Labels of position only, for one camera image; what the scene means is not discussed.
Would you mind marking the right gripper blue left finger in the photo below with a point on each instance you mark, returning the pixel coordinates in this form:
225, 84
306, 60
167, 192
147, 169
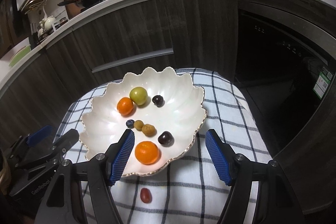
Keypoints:
63, 200

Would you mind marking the orange mandarin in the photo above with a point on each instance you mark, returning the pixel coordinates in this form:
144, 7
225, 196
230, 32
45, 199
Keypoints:
125, 106
147, 152

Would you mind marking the white scalloped ceramic bowl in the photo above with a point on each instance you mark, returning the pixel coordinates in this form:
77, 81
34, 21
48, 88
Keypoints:
182, 115

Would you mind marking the white checkered table cloth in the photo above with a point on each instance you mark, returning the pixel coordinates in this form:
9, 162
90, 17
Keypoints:
188, 190

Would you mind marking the green cutting board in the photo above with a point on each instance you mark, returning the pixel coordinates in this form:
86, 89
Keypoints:
19, 55

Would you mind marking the white teapot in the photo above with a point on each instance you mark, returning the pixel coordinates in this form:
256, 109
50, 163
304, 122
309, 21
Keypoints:
49, 22

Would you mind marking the green apple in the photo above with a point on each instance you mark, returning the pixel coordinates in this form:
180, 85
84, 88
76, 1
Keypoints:
138, 95

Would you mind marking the dark purple plum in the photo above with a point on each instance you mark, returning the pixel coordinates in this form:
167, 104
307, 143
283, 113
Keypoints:
158, 100

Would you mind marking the blueberry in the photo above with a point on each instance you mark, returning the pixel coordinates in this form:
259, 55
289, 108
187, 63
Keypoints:
130, 123

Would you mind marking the built-in black dishwasher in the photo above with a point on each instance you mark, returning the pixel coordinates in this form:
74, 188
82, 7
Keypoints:
277, 69

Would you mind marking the metal drawer handle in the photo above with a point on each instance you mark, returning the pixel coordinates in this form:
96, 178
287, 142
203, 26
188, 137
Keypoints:
132, 59

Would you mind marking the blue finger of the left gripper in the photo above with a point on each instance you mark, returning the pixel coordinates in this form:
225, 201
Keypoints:
40, 135
62, 145

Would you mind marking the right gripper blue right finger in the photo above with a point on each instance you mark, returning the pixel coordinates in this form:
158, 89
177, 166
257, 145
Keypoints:
276, 201

